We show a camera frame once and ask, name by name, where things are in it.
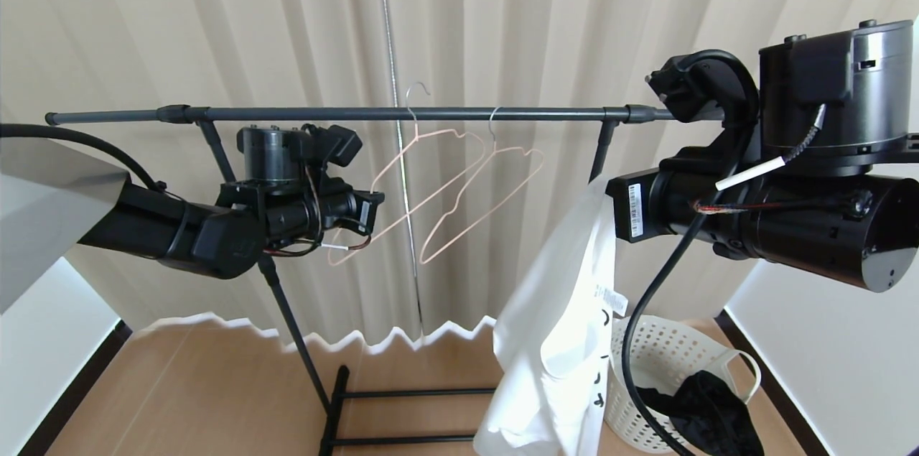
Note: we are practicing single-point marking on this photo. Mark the pink clothes hanger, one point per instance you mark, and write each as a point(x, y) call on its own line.
point(502, 194)
point(431, 194)

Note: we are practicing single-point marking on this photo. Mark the white printed t-shirt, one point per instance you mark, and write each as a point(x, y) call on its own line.
point(560, 341)

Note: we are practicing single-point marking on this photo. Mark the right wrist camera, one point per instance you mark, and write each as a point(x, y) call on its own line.
point(689, 86)

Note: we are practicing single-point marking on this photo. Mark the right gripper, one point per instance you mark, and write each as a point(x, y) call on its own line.
point(653, 205)

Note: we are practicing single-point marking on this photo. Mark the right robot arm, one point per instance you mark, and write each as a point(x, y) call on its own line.
point(826, 240)

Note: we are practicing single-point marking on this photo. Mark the white laundry basket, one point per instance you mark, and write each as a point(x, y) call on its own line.
point(668, 348)

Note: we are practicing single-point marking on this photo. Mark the black garment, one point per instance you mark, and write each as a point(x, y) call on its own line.
point(718, 413)

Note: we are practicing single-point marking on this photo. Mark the beige curtain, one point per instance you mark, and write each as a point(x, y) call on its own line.
point(538, 11)

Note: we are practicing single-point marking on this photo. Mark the black clothes rack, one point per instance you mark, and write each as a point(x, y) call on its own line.
point(287, 113)

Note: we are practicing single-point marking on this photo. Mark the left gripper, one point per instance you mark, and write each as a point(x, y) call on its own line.
point(359, 212)

